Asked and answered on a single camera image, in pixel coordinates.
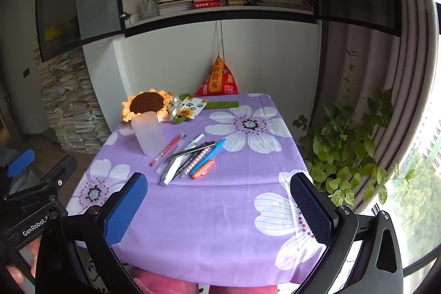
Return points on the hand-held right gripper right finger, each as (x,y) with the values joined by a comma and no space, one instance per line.
(311,208)

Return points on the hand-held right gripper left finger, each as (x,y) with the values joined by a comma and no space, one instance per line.
(125,208)

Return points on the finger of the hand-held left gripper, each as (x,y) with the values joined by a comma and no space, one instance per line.
(58,173)
(21,163)

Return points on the white correction tape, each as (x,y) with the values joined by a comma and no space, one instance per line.
(168,173)

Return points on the red pen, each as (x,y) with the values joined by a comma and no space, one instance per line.
(165,151)

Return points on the thin black pen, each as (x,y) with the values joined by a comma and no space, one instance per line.
(184,166)

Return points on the frosted plastic cup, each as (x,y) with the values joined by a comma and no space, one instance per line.
(148,135)

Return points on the pink dotted pen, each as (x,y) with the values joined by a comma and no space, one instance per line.
(196,161)

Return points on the orange highlighter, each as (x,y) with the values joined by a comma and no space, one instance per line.
(203,168)

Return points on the pile of pens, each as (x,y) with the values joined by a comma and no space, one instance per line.
(193,142)

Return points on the blue pen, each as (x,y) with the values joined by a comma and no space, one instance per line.
(217,146)

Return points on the person's left hand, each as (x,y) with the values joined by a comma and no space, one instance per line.
(33,254)

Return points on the green leafy plant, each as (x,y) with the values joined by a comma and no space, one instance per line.
(344,149)

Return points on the tall pile of papers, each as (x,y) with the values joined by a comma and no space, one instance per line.
(69,101)

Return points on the purple floral tablecloth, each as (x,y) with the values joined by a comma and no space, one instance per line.
(206,211)

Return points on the person's left leg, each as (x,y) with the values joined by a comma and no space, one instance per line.
(165,282)

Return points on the person's leg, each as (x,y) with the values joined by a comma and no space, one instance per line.
(241,290)
(165,282)

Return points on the crochet sunflower with green stem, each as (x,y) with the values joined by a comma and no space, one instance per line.
(148,103)

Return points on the white ribbon bow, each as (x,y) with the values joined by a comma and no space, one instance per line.
(174,111)

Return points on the person's right leg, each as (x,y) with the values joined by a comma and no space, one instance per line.
(241,290)

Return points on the sunflower greeting card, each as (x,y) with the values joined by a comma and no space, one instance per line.
(194,105)

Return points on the red pyramid pouch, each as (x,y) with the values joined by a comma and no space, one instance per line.
(217,80)

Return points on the pale pink curtain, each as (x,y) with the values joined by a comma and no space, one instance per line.
(396,56)

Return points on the clear pen holder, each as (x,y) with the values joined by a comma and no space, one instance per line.
(147,8)

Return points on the stack of magazines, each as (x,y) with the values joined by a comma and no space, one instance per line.
(175,1)

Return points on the red books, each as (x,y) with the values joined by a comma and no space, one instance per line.
(206,1)

